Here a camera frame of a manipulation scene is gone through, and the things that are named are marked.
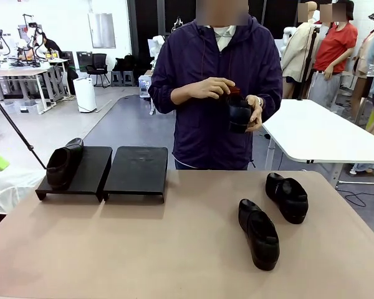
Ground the mannequin in beige coat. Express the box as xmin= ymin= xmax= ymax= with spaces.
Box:
xmin=280 ymin=1 xmax=320 ymax=100

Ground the reddish-brown shoe brush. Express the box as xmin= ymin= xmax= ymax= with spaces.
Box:
xmin=227 ymin=86 xmax=242 ymax=101

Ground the black leather slip-on shoe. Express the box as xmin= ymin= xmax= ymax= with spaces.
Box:
xmin=238 ymin=198 xmax=281 ymax=271
xmin=46 ymin=137 xmax=84 ymax=191

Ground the person's right hand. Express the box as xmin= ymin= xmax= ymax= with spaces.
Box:
xmin=183 ymin=77 xmax=236 ymax=101

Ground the black backpack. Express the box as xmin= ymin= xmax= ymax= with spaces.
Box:
xmin=113 ymin=54 xmax=137 ymax=72

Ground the white folding table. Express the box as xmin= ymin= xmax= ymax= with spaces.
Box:
xmin=261 ymin=98 xmax=374 ymax=197

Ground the wood-top workbench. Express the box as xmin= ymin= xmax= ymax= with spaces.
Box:
xmin=0 ymin=67 xmax=50 ymax=115

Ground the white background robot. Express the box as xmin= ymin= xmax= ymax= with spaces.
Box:
xmin=148 ymin=34 xmax=166 ymax=68

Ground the seated person in black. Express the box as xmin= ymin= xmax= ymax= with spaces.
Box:
xmin=42 ymin=37 xmax=79 ymax=82

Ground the black office chair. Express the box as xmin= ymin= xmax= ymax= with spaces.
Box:
xmin=85 ymin=53 xmax=112 ymax=88

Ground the black metal shoe stand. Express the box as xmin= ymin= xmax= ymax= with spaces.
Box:
xmin=34 ymin=145 xmax=113 ymax=203
xmin=102 ymin=145 xmax=169 ymax=204

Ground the person's right forearm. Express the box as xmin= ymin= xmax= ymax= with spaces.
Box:
xmin=170 ymin=87 xmax=188 ymax=105

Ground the grey wall panel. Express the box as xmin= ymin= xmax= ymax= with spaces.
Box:
xmin=87 ymin=12 xmax=117 ymax=49

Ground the white air purifier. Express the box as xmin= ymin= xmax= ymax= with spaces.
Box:
xmin=73 ymin=77 xmax=97 ymax=113

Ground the black leather thick-heel shoe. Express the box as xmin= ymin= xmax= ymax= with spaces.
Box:
xmin=228 ymin=98 xmax=252 ymax=135
xmin=264 ymin=172 xmax=309 ymax=225

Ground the person's left hand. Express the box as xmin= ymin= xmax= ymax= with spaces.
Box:
xmin=246 ymin=95 xmax=263 ymax=132

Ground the black cabled robot rig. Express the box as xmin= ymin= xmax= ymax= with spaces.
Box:
xmin=17 ymin=14 xmax=50 ymax=68

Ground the clear plastic storage bin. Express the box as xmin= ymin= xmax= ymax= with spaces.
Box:
xmin=14 ymin=99 xmax=41 ymax=115

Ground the lit computer case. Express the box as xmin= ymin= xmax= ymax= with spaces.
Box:
xmin=138 ymin=74 xmax=153 ymax=99

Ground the person in purple jacket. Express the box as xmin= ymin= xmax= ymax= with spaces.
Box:
xmin=148 ymin=17 xmax=284 ymax=171

